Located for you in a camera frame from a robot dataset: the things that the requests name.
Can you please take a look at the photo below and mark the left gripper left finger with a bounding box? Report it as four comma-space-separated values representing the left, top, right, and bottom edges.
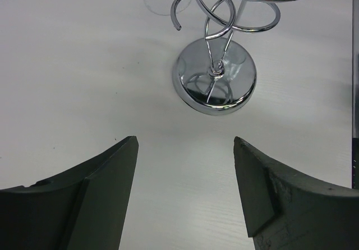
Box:
1, 136, 139, 249

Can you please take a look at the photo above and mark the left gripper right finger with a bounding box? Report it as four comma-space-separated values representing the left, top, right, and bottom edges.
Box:
233, 137, 358, 249

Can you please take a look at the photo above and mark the chrome wine glass rack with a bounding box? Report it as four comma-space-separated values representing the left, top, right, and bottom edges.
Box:
170, 0, 298, 115

